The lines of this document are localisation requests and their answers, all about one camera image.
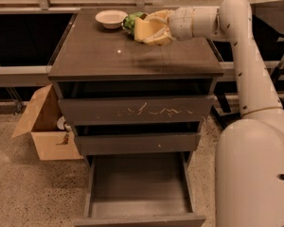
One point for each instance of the yellow sponge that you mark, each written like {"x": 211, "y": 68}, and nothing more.
{"x": 144, "y": 29}

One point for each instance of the black side table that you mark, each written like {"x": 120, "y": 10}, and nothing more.
{"x": 268, "y": 26}

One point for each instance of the grey top drawer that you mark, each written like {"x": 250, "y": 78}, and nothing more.
{"x": 136, "y": 101}

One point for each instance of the grey middle drawer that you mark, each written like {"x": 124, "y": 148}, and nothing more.
{"x": 137, "y": 138}

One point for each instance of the metal window railing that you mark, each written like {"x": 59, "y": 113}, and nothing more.
{"x": 19, "y": 74}

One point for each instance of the green chip bag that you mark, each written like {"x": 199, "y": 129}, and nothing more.
{"x": 129, "y": 21}

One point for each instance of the grey drawer cabinet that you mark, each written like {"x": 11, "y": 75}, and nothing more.
{"x": 179, "y": 60}

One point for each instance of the white bowl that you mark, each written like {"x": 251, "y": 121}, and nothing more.
{"x": 112, "y": 18}

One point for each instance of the white item in box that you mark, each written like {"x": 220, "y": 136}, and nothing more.
{"x": 61, "y": 123}

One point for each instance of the grey drawer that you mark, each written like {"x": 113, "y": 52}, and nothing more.
{"x": 136, "y": 101}
{"x": 139, "y": 190}
{"x": 137, "y": 138}

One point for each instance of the open cardboard box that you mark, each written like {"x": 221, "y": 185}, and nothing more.
{"x": 39, "y": 119}

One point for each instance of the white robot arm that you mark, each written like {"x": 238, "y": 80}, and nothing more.
{"x": 250, "y": 152}

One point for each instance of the grey bottom drawer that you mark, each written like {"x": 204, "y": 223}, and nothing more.
{"x": 139, "y": 190}

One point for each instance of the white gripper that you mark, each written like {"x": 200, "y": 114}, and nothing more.
{"x": 181, "y": 23}

